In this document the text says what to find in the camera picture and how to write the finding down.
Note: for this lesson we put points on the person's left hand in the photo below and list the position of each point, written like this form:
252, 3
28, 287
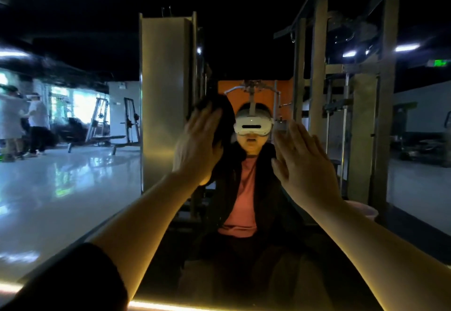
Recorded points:
197, 148

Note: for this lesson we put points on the person's right hand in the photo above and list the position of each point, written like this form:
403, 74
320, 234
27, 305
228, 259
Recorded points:
306, 170

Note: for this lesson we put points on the dark brown cleaning cloth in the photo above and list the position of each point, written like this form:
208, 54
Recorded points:
222, 117

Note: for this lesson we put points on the large wall mirror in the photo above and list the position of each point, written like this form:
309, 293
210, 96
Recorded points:
70, 201

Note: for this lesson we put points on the person's left forearm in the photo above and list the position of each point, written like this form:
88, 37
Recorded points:
148, 237

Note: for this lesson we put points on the person's right forearm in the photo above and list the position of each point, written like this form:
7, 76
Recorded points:
387, 261

